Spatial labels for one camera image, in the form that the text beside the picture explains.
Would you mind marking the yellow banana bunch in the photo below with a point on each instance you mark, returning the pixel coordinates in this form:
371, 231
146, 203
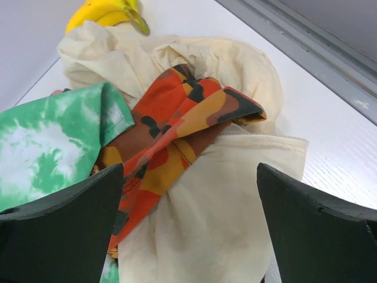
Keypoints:
109, 13

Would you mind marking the cream cloth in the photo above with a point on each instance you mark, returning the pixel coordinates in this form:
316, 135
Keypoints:
210, 226

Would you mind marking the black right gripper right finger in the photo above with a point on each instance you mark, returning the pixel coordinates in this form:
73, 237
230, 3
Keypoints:
316, 236

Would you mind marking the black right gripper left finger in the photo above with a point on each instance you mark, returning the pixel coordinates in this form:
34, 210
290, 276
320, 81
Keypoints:
64, 236

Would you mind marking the aluminium frame rail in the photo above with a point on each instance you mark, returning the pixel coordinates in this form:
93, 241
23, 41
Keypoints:
342, 68

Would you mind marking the green tie-dye cloth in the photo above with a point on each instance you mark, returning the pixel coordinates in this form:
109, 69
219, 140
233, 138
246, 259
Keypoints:
52, 143

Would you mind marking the orange camouflage cloth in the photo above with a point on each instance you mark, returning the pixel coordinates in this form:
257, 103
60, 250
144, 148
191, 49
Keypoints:
177, 118

